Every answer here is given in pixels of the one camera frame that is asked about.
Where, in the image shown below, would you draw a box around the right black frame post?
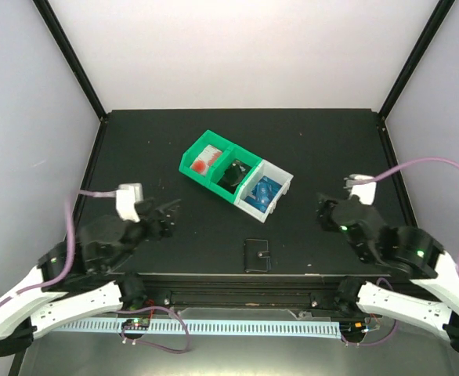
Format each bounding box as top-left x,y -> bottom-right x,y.
378,0 -> 456,121

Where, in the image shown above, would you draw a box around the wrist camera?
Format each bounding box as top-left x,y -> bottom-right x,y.
345,174 -> 377,205
115,183 -> 143,222

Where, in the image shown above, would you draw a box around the white slotted cable duct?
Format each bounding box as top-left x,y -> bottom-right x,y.
55,317 -> 341,339

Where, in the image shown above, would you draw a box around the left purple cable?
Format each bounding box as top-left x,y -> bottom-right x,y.
0,190 -> 193,354

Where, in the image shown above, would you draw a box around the red and white cards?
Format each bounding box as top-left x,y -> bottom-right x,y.
190,145 -> 222,176

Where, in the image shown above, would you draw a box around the blue cards in bin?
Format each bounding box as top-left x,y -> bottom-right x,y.
244,176 -> 282,212

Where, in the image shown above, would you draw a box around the green double compartment bin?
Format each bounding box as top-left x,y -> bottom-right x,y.
179,130 -> 263,204

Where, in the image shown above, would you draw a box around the circuit board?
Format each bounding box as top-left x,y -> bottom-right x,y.
121,318 -> 150,331
339,321 -> 381,334

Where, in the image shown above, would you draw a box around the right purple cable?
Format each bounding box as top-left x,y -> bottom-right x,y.
341,157 -> 459,348

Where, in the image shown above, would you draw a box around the purple cable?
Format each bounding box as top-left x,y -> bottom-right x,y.
341,157 -> 459,348
0,190 -> 193,354

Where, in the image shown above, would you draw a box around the white plastic card bin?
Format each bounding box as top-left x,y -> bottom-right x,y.
233,160 -> 294,223

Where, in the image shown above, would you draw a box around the left black frame post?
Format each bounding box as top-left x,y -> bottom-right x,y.
33,0 -> 107,121

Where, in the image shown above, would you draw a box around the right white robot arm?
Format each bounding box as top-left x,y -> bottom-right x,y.
316,194 -> 459,353

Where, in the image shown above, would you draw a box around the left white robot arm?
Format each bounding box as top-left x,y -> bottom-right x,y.
0,198 -> 180,357

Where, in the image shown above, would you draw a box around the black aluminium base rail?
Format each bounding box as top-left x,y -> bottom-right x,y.
135,273 -> 347,314

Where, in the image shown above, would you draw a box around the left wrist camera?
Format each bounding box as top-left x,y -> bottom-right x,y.
115,183 -> 143,222

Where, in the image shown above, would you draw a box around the left circuit board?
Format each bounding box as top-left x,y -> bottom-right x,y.
121,318 -> 150,331

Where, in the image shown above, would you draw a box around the clear sleeve card holder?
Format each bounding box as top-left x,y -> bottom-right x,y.
244,239 -> 272,273

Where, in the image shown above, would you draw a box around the right circuit board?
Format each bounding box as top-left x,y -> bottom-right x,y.
339,321 -> 381,334

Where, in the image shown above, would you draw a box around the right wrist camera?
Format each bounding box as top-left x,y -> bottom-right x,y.
345,174 -> 377,205

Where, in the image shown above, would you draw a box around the black frame post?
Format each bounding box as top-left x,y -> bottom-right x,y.
33,0 -> 107,121
378,0 -> 456,121

